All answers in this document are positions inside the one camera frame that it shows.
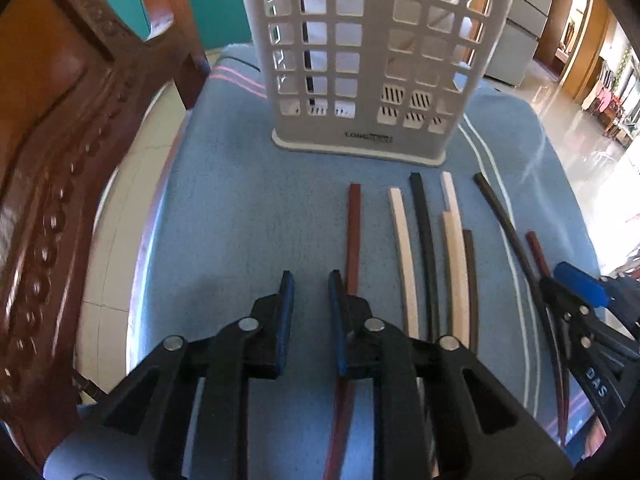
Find white plastic utensil basket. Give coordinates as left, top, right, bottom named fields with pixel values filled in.
left=234, top=0, right=522, bottom=167

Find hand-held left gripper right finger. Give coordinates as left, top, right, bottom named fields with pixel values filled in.
left=327, top=269, right=576, bottom=480

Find hanging clothes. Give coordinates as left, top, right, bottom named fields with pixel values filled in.
left=582, top=57, right=628, bottom=128

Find carved wooden chair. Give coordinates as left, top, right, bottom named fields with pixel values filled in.
left=0, top=0, right=211, bottom=471

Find beige chopstick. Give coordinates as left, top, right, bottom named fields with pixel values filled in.
left=388, top=188, right=420, bottom=339
left=442, top=211, right=472, bottom=348
left=439, top=171, right=464, bottom=228

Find grey cabinet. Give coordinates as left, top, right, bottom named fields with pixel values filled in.
left=482, top=0, right=561, bottom=86

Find dark brown chopstick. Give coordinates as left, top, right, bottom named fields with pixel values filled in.
left=462, top=230, right=480, bottom=353

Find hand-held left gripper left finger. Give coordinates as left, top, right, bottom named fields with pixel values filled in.
left=47, top=270, right=296, bottom=480

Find red-brown chopstick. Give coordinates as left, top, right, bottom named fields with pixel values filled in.
left=322, top=183, right=363, bottom=480
left=525, top=231, right=573, bottom=448

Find black chopstick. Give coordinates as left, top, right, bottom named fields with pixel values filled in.
left=472, top=172, right=568, bottom=448
left=408, top=172, right=441, bottom=343

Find blue striped cloth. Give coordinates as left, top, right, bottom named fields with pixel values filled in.
left=47, top=42, right=601, bottom=480

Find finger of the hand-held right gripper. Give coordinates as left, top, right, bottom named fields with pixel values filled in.
left=539, top=277, right=640, bottom=362
left=554, top=261, right=612, bottom=309

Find wooden door frame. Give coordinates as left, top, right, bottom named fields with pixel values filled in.
left=532, top=0, right=608, bottom=106

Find teal cabinet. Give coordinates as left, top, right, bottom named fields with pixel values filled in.
left=92, top=0, right=253, bottom=51

